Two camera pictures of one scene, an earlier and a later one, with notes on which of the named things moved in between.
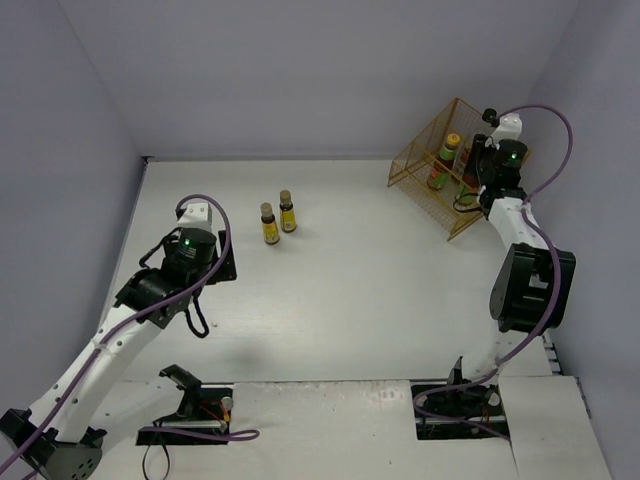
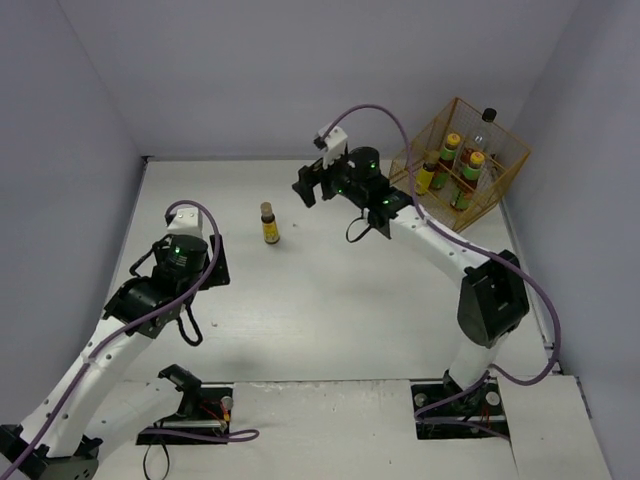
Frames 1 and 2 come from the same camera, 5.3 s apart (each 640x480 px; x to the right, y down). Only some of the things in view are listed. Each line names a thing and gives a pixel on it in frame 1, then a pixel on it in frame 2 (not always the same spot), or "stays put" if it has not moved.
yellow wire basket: (427, 172) stays put
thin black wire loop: (143, 461) stays put
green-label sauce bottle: (440, 171) stays put
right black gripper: (478, 156) -> (326, 181)
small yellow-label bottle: (287, 212) -> (424, 178)
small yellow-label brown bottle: (269, 223) stays put
